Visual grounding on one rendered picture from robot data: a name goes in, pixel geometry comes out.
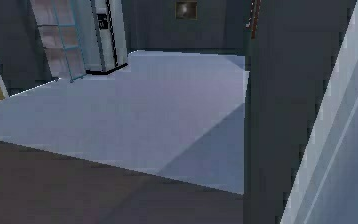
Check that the pale grey fridge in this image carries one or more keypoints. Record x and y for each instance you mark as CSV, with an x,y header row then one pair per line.
x,y
112,33

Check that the brown framed wall picture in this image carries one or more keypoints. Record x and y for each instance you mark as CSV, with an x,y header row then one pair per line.
x,y
186,10

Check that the red and white wall strip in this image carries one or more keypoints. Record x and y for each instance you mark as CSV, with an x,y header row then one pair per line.
x,y
254,16

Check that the pink cupboard with teal frame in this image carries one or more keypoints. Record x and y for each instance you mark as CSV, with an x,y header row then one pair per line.
x,y
58,43

